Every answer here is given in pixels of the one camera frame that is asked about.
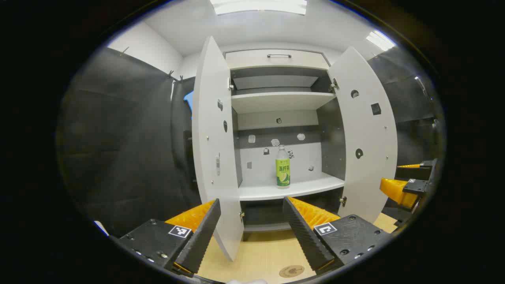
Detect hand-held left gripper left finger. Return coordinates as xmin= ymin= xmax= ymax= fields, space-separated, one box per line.
xmin=114 ymin=198 xmax=221 ymax=275

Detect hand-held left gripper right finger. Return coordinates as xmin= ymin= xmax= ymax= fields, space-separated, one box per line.
xmin=282 ymin=196 xmax=392 ymax=275

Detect white cabinet door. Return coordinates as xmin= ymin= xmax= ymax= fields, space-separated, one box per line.
xmin=327 ymin=47 xmax=398 ymax=223
xmin=192 ymin=36 xmax=244 ymax=262

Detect white cabinet shelf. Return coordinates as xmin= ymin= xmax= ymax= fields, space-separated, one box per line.
xmin=238 ymin=172 xmax=345 ymax=202
xmin=231 ymin=92 xmax=337 ymax=114

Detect white cabinet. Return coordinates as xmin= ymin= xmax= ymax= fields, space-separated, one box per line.
xmin=221 ymin=48 xmax=348 ymax=242

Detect green label clear bottle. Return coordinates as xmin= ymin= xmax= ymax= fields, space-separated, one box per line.
xmin=275 ymin=145 xmax=291 ymax=189

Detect black backdrop cloth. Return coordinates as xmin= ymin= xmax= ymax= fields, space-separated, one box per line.
xmin=57 ymin=47 xmax=202 ymax=237
xmin=367 ymin=47 xmax=444 ymax=221

